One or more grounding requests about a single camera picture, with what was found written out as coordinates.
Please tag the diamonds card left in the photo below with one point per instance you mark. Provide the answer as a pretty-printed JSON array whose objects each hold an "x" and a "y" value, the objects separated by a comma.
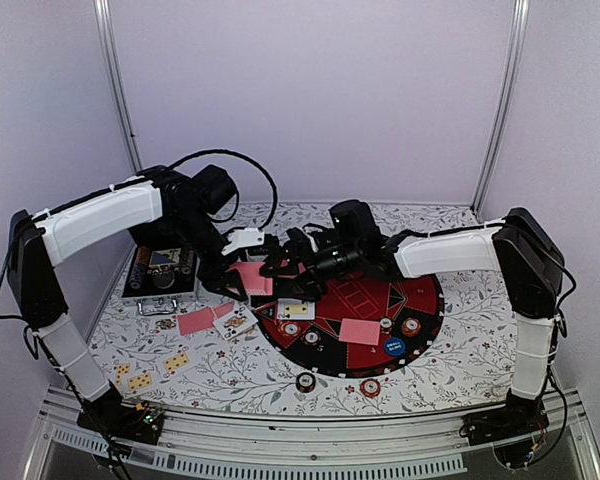
[{"x": 121, "y": 371}]

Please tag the face-down red card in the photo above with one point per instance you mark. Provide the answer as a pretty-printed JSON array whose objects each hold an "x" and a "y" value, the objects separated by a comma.
[
  {"x": 196, "y": 321},
  {"x": 223, "y": 309}
]

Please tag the dark chips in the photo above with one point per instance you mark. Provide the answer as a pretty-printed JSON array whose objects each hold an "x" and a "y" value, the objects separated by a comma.
[
  {"x": 386, "y": 323},
  {"x": 311, "y": 338}
]

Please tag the orange poker chip stack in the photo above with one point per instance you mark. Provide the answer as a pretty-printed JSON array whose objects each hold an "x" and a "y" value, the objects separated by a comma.
[{"x": 370, "y": 388}]

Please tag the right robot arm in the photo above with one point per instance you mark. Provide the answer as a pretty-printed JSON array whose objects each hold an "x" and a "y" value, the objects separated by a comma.
[{"x": 533, "y": 270}]

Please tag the round red black poker mat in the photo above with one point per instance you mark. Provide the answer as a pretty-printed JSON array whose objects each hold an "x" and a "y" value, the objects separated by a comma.
[{"x": 341, "y": 309}]

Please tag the face card on cloth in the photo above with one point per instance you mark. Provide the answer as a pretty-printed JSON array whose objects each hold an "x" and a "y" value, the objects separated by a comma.
[{"x": 164, "y": 325}]

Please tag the floral table cloth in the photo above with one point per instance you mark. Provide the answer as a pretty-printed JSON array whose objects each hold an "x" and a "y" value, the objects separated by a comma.
[{"x": 330, "y": 390}]

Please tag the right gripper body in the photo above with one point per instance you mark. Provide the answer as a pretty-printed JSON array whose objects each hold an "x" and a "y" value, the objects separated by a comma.
[{"x": 327, "y": 267}]

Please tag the two of clubs card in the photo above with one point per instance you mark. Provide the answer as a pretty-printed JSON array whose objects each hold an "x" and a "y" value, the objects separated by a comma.
[{"x": 293, "y": 309}]

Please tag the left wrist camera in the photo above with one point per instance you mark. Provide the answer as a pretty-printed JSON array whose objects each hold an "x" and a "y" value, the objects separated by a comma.
[{"x": 241, "y": 238}]

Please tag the front aluminium rail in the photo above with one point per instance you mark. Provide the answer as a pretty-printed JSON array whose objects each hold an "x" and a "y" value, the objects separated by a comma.
[{"x": 213, "y": 445}]

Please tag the aluminium frame post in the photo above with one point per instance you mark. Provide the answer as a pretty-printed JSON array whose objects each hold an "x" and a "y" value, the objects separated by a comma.
[
  {"x": 511, "y": 68},
  {"x": 105, "y": 27}
]

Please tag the red playing card deck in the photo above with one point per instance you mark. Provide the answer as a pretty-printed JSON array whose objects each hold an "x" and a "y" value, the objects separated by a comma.
[{"x": 254, "y": 282}]

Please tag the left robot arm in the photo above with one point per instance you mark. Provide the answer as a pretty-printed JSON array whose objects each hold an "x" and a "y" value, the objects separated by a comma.
[{"x": 159, "y": 202}]

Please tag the dark poker chip stack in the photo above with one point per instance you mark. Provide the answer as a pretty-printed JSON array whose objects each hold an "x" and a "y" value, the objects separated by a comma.
[{"x": 305, "y": 382}]

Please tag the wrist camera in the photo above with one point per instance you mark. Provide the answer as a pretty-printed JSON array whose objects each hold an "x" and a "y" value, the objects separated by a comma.
[
  {"x": 299, "y": 243},
  {"x": 241, "y": 238}
]

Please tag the aluminium poker case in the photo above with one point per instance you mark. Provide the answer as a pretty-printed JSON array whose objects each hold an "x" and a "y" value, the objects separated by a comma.
[{"x": 160, "y": 280}]

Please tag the right aluminium frame post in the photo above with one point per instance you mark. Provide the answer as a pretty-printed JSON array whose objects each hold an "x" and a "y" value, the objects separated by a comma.
[{"x": 511, "y": 68}]

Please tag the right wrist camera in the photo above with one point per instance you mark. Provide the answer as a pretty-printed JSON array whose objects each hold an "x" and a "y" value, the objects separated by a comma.
[{"x": 299, "y": 243}]

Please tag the blue small blind button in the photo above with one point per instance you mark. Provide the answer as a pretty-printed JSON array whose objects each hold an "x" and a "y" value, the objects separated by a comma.
[{"x": 394, "y": 347}]

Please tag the left aluminium frame post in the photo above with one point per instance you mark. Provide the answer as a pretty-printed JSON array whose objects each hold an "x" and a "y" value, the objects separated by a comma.
[{"x": 105, "y": 27}]

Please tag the face-down card seat four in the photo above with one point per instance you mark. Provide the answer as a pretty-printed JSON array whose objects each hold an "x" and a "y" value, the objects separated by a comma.
[{"x": 357, "y": 331}]

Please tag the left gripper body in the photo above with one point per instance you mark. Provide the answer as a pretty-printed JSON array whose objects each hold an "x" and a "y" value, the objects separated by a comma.
[{"x": 208, "y": 270}]

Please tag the diamonds card bottom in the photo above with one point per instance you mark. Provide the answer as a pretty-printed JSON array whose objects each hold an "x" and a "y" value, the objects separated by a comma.
[{"x": 139, "y": 382}]

